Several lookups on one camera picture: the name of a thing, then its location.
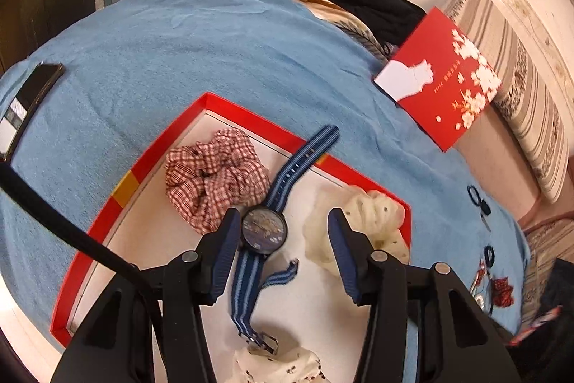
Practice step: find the blue towel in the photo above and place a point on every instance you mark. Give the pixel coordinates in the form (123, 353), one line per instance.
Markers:
(251, 96)

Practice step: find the striped patterned pillow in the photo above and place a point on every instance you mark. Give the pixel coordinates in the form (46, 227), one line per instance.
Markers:
(511, 82)

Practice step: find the black smartphone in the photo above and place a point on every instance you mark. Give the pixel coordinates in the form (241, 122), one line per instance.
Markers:
(27, 105)

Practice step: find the patterned beige cloth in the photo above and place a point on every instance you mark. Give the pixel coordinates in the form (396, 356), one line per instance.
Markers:
(345, 19)

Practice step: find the red plaid scrunchie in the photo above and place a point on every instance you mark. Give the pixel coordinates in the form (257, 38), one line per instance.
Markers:
(215, 181)

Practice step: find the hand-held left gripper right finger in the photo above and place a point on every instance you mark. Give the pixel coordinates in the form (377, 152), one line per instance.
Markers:
(343, 250)

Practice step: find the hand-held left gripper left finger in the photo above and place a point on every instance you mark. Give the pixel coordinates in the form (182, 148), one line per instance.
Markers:
(225, 246)

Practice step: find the white patterned scrunchie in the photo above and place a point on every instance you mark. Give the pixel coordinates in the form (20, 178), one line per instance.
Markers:
(278, 367)

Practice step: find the red shallow box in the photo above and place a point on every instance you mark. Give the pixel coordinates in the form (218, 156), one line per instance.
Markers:
(278, 203)

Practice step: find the cream dotted scrunchie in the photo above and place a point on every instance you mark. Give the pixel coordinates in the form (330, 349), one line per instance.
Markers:
(358, 221)

